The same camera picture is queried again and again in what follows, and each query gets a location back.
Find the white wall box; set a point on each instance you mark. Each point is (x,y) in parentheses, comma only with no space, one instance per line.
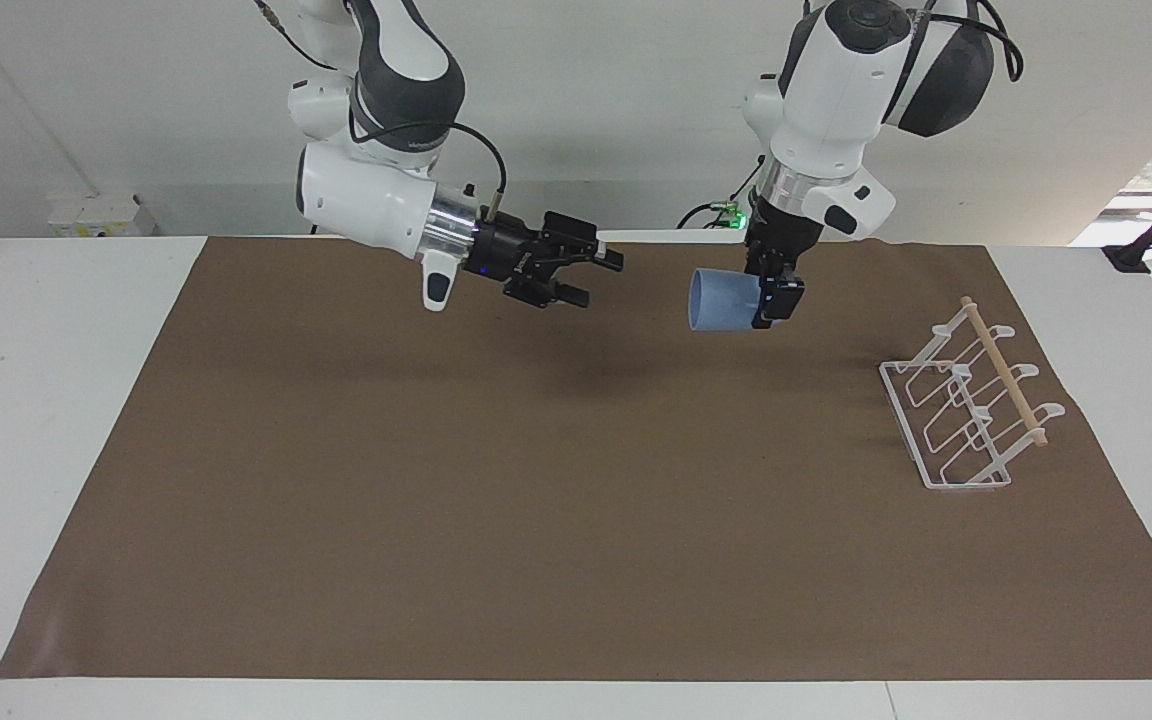
(101,215)

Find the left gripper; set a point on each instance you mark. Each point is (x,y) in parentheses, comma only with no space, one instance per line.
(781,240)

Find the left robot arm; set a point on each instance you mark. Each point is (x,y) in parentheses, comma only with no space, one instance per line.
(826,90)

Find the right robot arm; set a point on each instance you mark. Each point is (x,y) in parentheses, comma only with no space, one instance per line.
(366,200)

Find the blue cup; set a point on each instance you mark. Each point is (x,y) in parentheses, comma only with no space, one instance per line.
(721,300)

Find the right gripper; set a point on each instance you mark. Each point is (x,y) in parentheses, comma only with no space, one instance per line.
(506,255)

